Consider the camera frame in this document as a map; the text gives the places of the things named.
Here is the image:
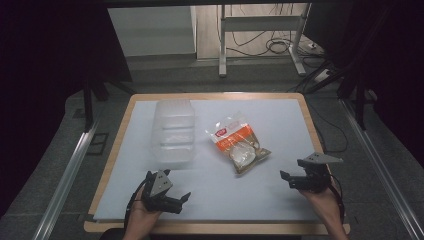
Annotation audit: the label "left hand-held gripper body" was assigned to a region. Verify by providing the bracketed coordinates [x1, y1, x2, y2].
[141, 169, 174, 213]

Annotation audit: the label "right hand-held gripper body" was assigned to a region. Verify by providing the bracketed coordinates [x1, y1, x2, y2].
[297, 152, 344, 194]

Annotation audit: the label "person's right hand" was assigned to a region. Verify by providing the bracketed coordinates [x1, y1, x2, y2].
[299, 181, 341, 223]

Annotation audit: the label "person's left hand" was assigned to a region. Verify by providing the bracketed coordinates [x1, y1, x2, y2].
[128, 192, 164, 232]

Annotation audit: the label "wooden table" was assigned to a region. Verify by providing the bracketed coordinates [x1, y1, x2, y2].
[83, 92, 351, 236]

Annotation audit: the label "white table mat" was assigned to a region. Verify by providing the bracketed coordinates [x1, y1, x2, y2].
[93, 98, 323, 223]

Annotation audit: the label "clear plastic container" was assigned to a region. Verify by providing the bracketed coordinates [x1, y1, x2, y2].
[150, 98, 198, 165]

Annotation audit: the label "orange and white snack packet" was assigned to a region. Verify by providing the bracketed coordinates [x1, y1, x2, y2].
[204, 110, 272, 175]

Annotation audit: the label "dark floor hatch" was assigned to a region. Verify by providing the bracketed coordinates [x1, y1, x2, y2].
[86, 132, 110, 156]

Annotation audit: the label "black metal stand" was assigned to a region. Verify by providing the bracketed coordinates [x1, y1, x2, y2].
[82, 75, 136, 133]
[336, 64, 378, 132]

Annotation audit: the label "white power strip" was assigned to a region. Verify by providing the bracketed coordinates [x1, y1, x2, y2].
[313, 68, 332, 84]

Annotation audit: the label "dark curtain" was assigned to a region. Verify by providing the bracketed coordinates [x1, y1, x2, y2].
[304, 0, 424, 168]
[0, 0, 132, 219]

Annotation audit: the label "white cabinet panel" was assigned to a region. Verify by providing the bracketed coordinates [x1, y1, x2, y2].
[107, 5, 198, 58]

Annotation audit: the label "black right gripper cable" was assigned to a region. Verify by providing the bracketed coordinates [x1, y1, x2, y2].
[328, 174, 346, 225]

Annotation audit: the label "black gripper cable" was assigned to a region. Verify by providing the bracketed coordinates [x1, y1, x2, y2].
[123, 178, 150, 232]
[328, 174, 346, 225]

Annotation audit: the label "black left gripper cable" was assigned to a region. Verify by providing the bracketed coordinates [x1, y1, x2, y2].
[123, 178, 150, 232]

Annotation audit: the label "thin black floor cable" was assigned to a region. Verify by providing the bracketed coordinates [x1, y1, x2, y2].
[308, 99, 350, 154]

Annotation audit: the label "aluminium floor rail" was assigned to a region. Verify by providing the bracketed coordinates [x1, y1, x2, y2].
[31, 119, 102, 240]
[339, 99, 424, 240]

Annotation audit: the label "black floor cables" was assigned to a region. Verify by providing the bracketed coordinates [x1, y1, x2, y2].
[226, 3, 323, 58]

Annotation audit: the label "white metal desk frame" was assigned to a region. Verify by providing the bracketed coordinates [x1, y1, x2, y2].
[218, 3, 313, 79]

